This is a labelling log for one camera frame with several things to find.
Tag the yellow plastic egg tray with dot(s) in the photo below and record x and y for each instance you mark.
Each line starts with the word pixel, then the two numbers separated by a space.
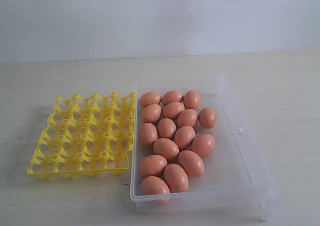
pixel 86 135

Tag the clear plastic container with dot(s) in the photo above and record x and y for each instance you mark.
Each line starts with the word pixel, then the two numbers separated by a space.
pixel 235 173

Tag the brown egg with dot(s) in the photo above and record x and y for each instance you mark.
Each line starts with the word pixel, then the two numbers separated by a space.
pixel 207 117
pixel 184 136
pixel 153 185
pixel 176 178
pixel 172 96
pixel 188 117
pixel 173 110
pixel 147 134
pixel 149 98
pixel 151 113
pixel 203 145
pixel 191 163
pixel 192 99
pixel 152 165
pixel 166 128
pixel 166 148

